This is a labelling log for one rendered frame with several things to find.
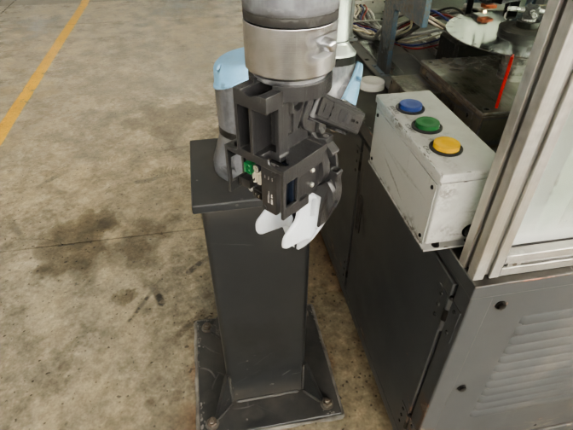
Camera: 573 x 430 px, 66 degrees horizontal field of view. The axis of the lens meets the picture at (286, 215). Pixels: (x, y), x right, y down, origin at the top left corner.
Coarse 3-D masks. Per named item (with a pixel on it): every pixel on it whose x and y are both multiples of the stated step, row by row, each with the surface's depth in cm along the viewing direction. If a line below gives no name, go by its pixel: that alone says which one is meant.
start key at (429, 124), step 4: (424, 116) 75; (416, 120) 74; (420, 120) 74; (424, 120) 74; (428, 120) 74; (432, 120) 74; (436, 120) 74; (416, 124) 73; (420, 124) 73; (424, 124) 73; (428, 124) 73; (432, 124) 73; (436, 124) 73; (420, 128) 73; (424, 128) 72; (428, 128) 72; (432, 128) 72; (436, 128) 72
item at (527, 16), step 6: (510, 6) 94; (516, 6) 94; (528, 6) 93; (534, 6) 93; (540, 6) 93; (528, 12) 93; (534, 12) 91; (540, 12) 93; (522, 18) 95; (528, 18) 93; (534, 18) 90
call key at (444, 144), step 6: (438, 138) 69; (444, 138) 69; (450, 138) 69; (438, 144) 68; (444, 144) 68; (450, 144) 68; (456, 144) 68; (438, 150) 67; (444, 150) 67; (450, 150) 67; (456, 150) 67
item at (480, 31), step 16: (464, 16) 106; (480, 16) 106; (496, 16) 106; (448, 32) 97; (464, 32) 96; (480, 32) 96; (496, 32) 96; (480, 48) 89; (496, 48) 89; (512, 48) 89; (528, 48) 89
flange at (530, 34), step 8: (504, 24) 98; (512, 24) 97; (520, 24) 94; (528, 24) 93; (536, 24) 93; (504, 32) 95; (512, 32) 93; (520, 32) 93; (528, 32) 93; (536, 32) 93
